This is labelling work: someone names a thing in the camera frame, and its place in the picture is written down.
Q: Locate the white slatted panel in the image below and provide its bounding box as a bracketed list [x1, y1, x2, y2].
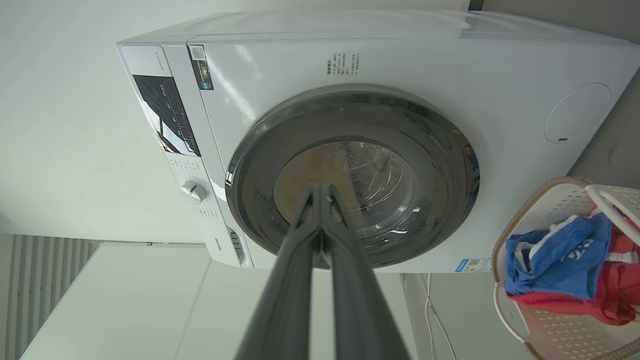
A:
[0, 234, 101, 360]

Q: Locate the white perforated laundry basket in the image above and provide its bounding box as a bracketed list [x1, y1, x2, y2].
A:
[491, 176, 640, 360]

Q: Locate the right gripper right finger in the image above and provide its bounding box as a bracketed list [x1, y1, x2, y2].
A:
[320, 183, 411, 360]

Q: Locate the blue garment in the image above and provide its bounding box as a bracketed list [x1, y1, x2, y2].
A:
[503, 214, 613, 301]

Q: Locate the white front-load washing machine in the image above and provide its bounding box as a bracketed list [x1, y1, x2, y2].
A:
[116, 9, 640, 274]

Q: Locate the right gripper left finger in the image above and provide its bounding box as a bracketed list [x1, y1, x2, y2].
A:
[235, 184, 321, 360]

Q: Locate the red garment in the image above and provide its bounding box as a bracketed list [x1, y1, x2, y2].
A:
[507, 207, 640, 326]

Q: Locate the white cabinet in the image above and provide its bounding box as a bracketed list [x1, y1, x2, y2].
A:
[20, 242, 417, 360]

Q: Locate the steel washing drum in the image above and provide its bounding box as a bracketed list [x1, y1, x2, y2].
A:
[330, 141, 418, 241]

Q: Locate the blue energy label sticker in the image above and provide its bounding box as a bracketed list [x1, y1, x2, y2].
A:
[455, 258, 493, 273]

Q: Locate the dark QR code sticker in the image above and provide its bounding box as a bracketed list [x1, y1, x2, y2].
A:
[188, 45, 215, 91]

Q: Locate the washer door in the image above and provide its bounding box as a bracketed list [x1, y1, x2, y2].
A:
[225, 84, 481, 271]

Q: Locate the black control display panel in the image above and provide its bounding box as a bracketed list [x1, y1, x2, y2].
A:
[132, 75, 202, 157]

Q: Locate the round filter cover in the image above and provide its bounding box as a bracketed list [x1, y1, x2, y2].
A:
[544, 82, 613, 144]

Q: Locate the white control knob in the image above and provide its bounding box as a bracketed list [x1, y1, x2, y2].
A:
[180, 181, 208, 204]

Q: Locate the white power cable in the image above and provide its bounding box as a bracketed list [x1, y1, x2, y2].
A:
[417, 273, 458, 360]

